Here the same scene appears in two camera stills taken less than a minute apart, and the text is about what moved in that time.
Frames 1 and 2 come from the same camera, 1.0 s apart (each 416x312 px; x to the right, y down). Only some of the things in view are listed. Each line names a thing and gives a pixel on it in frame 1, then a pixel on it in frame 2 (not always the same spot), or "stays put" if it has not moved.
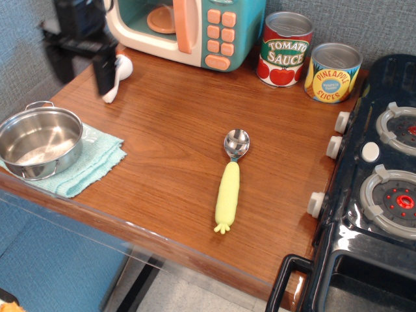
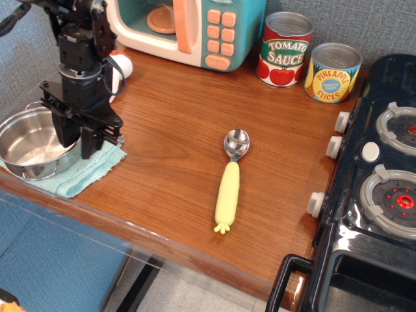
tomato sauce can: (286, 40) stays put
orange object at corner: (10, 302) stays put
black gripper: (81, 23) to (86, 98)
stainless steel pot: (36, 140) stays put
